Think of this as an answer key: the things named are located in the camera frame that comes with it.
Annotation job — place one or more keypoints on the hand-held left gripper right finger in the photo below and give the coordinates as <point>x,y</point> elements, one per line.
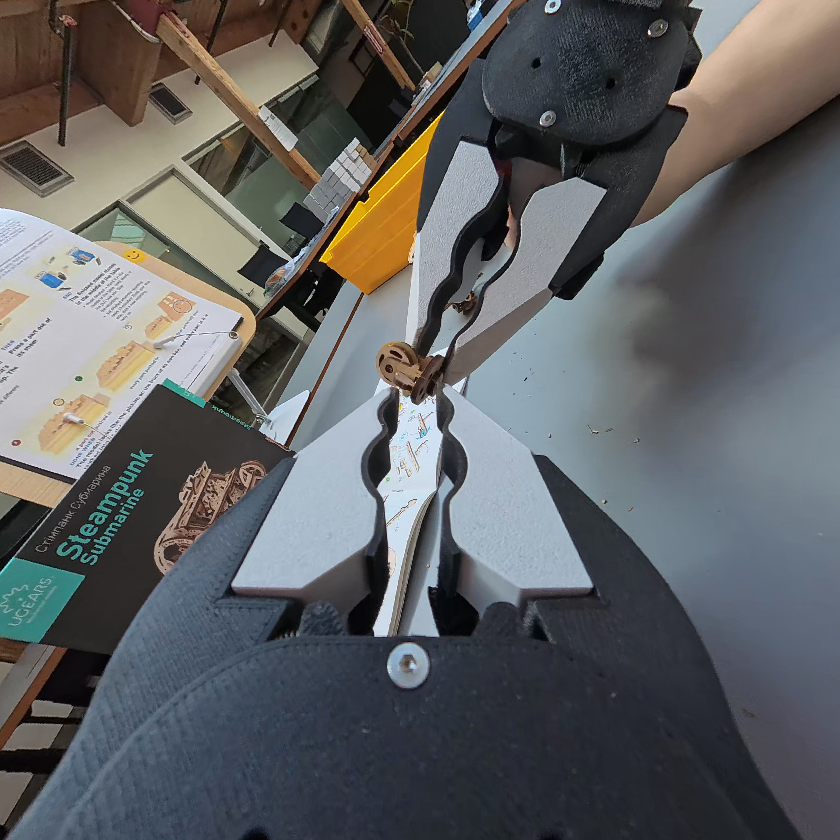
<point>518,525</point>

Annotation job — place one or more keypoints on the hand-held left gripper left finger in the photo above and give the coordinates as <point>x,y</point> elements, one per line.
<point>315,525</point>

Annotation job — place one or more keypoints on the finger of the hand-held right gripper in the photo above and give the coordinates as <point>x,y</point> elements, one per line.
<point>551,236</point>
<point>453,216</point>

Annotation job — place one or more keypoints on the small wooden gear assembly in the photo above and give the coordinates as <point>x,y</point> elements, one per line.
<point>397,361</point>

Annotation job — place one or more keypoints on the person's right forearm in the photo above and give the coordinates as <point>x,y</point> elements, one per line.
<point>735,131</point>

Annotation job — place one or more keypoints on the grey desk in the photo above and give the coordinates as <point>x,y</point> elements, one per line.
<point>689,426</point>

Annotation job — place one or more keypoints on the nested yellow plastic bins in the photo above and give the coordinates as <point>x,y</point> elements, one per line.
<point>380,223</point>

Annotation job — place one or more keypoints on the white instruction booklet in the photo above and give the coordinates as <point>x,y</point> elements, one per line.
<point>410,472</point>

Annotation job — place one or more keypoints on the stack of white boxes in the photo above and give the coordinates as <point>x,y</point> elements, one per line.
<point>338,180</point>

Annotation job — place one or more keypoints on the black product box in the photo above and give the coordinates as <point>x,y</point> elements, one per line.
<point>131,472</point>

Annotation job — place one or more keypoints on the wooden document stand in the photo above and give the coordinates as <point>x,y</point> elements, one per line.
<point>244,321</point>

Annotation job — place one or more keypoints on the printed instruction sheet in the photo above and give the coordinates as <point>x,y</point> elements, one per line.
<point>98,341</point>

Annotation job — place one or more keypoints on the wall vent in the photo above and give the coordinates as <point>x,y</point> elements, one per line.
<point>36,167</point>
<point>169,102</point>

